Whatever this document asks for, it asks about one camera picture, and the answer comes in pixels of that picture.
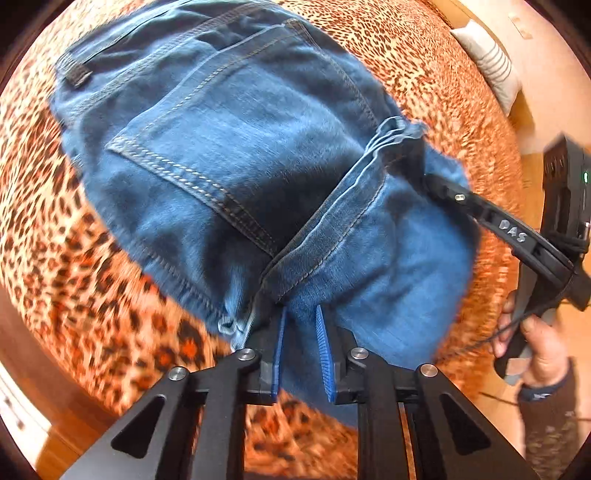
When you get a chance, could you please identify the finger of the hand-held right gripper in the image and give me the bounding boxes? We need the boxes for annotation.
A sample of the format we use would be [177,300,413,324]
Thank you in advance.
[422,171,579,302]

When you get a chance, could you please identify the person's right hand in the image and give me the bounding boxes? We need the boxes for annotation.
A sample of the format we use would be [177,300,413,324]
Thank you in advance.
[491,291,568,389]

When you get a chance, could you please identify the white striped pillow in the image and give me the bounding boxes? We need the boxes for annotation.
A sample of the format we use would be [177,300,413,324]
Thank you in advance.
[450,21,523,117]

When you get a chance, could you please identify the light wooden headboard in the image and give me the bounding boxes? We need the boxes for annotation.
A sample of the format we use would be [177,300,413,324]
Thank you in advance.
[429,0,557,155]

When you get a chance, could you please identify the thin black cable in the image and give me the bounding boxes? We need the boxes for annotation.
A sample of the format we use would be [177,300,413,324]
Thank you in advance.
[478,390,520,408]

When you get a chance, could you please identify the wall light switch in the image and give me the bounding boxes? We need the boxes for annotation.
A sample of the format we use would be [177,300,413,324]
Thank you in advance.
[507,13,533,38]

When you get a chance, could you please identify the person's right forearm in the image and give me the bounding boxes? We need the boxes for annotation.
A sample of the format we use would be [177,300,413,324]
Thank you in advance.
[516,360,583,480]

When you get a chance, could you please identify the leopard print bed cover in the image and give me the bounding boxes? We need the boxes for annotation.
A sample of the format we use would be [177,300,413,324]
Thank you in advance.
[0,0,528,472]

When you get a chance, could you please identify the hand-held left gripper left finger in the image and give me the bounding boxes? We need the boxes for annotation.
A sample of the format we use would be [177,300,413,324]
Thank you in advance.
[60,307,289,480]

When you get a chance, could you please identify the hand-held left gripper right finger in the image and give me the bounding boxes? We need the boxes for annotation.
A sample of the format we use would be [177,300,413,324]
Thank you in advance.
[315,305,541,480]

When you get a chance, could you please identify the blue denim pants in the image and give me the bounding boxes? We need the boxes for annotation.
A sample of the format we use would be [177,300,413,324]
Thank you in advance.
[48,0,484,428]

